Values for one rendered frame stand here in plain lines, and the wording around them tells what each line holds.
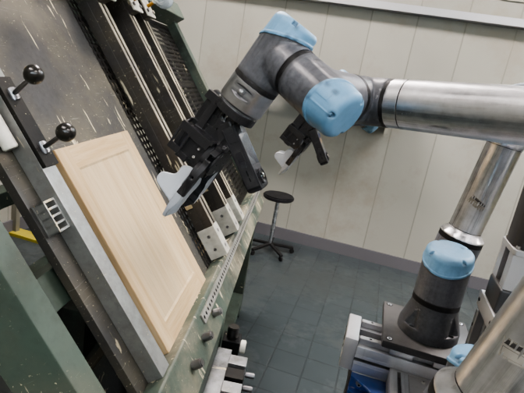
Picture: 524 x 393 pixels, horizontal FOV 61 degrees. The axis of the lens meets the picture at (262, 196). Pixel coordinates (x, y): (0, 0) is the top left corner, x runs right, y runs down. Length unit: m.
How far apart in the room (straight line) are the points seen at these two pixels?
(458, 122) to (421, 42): 3.76
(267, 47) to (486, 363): 0.48
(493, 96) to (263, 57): 0.31
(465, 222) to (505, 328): 0.76
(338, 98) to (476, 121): 0.18
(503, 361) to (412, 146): 3.92
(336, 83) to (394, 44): 3.79
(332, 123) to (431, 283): 0.66
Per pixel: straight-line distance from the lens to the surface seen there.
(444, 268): 1.15
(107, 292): 1.06
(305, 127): 1.37
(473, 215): 1.27
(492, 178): 1.26
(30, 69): 0.96
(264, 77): 0.67
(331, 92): 0.60
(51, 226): 1.01
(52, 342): 0.85
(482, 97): 0.65
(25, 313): 0.83
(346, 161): 4.44
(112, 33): 1.72
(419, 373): 1.26
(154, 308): 1.22
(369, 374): 1.27
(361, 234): 4.58
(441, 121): 0.67
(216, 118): 0.72
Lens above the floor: 1.60
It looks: 15 degrees down
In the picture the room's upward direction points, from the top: 10 degrees clockwise
